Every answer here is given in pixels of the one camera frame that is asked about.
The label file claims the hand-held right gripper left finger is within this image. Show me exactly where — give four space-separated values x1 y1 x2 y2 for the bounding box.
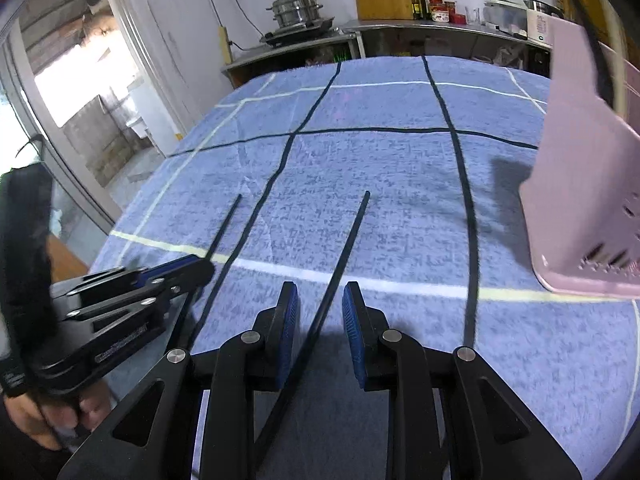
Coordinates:
57 281 300 480

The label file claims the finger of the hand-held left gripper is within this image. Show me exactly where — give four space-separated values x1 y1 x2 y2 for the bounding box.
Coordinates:
51 254 204 298
64 258 216 324

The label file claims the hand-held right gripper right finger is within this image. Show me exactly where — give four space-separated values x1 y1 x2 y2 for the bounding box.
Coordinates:
341 281 583 480

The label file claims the black chopstick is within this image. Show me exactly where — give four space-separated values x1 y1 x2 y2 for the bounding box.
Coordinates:
252 190 372 474
550 0 618 110
177 193 244 354

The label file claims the pink plastic basket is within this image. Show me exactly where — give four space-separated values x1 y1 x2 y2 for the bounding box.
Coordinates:
518 14 640 297

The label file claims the person's left hand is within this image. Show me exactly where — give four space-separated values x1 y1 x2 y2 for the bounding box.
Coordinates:
4 381 112 452

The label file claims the blue checked table cloth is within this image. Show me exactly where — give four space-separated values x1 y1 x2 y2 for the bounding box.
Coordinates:
87 55 640 480

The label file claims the steel kitchen table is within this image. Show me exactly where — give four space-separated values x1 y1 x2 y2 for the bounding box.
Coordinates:
221 31 362 87

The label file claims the black induction cooker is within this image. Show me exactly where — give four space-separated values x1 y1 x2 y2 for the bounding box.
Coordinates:
259 17 336 45

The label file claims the steel steamer pot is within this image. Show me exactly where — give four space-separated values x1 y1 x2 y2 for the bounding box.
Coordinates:
265 0 325 29

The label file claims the steel kitchen counter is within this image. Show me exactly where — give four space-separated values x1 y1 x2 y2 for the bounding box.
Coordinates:
339 19 554 72

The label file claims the white door frame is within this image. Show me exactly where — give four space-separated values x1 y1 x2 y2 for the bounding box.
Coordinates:
97 0 187 153

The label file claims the yellow wall power strip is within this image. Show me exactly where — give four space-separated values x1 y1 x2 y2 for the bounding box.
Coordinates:
218 25 234 66

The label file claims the black power cable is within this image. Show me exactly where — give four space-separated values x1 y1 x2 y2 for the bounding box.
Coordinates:
199 0 268 52

